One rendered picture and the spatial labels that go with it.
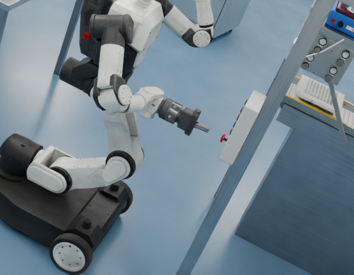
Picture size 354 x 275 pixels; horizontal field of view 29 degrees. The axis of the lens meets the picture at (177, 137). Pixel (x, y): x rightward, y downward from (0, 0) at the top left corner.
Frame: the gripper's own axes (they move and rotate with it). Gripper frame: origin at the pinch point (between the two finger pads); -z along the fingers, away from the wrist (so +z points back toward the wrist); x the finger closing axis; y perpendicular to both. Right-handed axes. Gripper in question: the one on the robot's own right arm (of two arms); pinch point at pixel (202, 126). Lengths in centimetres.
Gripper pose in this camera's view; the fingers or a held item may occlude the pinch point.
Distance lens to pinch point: 279.0
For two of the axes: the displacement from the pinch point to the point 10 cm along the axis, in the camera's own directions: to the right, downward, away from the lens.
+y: -3.0, 4.3, -8.5
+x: -3.5, 7.8, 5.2
